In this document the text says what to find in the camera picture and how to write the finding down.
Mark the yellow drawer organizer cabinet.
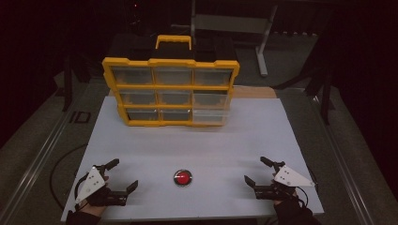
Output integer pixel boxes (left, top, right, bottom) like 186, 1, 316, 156
101, 34, 241, 128

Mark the aluminium floor rail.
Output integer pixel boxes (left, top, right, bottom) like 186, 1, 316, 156
308, 88, 376, 225
0, 82, 109, 225

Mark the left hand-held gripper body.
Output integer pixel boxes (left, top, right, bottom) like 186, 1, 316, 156
74, 166, 130, 207

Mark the person's left hand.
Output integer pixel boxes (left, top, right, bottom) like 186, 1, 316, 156
78, 175, 111, 218

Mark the clear plastic drawer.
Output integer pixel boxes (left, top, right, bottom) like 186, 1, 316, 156
191, 108, 230, 127

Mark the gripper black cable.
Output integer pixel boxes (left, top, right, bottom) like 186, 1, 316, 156
73, 172, 92, 211
295, 174, 319, 208

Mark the black tripod stand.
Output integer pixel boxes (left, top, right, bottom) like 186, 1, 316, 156
271, 59, 336, 127

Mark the person's right hand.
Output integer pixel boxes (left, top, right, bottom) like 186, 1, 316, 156
273, 186, 299, 208

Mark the black cable on floor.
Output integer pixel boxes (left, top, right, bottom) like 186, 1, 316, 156
49, 142, 89, 211

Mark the grey metal stand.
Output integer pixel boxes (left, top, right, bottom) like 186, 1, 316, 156
190, 0, 280, 78

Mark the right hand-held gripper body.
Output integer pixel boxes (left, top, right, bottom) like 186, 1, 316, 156
253, 165, 315, 201

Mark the black stand leg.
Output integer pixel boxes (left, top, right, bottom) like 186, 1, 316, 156
61, 54, 75, 113

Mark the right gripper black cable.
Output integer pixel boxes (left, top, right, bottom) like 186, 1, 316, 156
295, 174, 319, 208

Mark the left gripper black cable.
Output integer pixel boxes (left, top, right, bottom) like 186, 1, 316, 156
73, 172, 92, 211

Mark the red round button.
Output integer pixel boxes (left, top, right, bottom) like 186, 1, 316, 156
173, 169, 193, 188

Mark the wooden board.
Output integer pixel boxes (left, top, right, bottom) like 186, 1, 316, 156
232, 86, 278, 99

